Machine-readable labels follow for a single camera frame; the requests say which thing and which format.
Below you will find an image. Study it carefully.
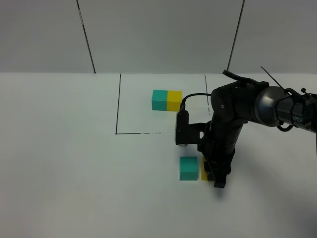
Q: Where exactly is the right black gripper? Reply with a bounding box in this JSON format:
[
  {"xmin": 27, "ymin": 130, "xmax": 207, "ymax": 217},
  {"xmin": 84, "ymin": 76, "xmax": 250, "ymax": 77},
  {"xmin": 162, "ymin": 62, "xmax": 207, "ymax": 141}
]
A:
[{"xmin": 197, "ymin": 123, "xmax": 242, "ymax": 188}]

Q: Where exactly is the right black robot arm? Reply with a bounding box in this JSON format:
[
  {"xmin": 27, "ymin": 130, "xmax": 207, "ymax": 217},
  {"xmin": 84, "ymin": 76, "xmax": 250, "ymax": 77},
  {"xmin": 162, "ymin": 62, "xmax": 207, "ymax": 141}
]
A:
[{"xmin": 199, "ymin": 82, "xmax": 317, "ymax": 188}]

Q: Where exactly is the yellow template block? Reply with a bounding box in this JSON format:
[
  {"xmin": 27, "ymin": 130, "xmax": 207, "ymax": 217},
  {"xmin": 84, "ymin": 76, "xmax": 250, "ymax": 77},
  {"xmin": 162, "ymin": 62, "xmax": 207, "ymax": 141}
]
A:
[{"xmin": 166, "ymin": 91, "xmax": 183, "ymax": 112}]

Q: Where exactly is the teal template block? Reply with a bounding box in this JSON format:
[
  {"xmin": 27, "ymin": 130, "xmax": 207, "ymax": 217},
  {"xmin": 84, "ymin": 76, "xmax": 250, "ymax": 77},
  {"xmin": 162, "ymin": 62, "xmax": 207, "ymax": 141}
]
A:
[{"xmin": 152, "ymin": 90, "xmax": 168, "ymax": 111}]

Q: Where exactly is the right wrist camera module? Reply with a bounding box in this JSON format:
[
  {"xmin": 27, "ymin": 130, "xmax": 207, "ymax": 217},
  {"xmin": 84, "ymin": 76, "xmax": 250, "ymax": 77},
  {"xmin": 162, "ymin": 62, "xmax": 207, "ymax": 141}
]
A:
[{"xmin": 175, "ymin": 110, "xmax": 211, "ymax": 145}]

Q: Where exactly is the right black cable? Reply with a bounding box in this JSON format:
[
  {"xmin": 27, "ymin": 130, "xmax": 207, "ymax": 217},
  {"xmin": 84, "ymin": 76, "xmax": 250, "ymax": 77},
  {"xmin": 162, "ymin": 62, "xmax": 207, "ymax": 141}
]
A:
[{"xmin": 178, "ymin": 93, "xmax": 212, "ymax": 113}]

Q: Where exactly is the black cable tie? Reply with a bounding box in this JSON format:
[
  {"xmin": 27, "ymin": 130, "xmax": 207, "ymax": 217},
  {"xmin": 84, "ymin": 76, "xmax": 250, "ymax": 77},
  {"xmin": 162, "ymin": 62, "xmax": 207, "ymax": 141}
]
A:
[{"xmin": 261, "ymin": 66, "xmax": 295, "ymax": 100}]

